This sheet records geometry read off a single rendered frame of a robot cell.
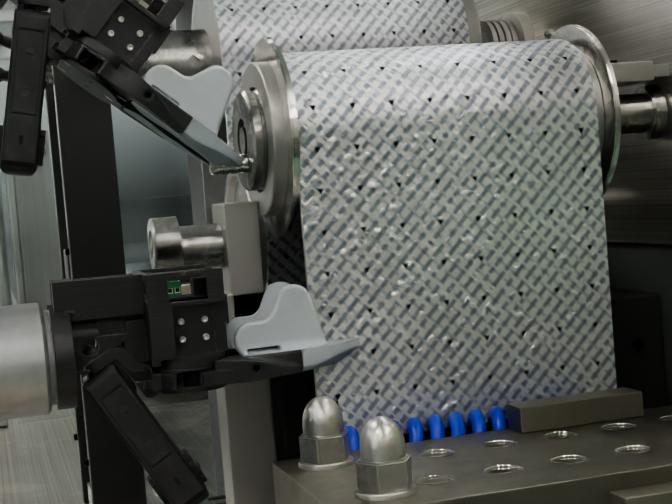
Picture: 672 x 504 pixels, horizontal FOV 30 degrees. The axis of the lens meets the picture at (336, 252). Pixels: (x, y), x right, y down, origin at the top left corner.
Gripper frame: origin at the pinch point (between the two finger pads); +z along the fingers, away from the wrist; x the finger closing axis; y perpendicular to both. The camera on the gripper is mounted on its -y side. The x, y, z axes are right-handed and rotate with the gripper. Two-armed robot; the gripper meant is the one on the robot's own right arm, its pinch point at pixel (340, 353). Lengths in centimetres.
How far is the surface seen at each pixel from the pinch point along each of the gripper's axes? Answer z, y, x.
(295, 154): -2.4, 14.3, -1.2
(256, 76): -3.5, 20.4, 4.0
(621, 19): 30.1, 24.0, 10.5
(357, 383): 1.0, -2.3, -0.3
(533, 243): 15.5, 6.5, -0.3
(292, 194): -2.5, 11.6, 0.2
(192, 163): -2.4, 15.4, 41.3
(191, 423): 2, -19, 86
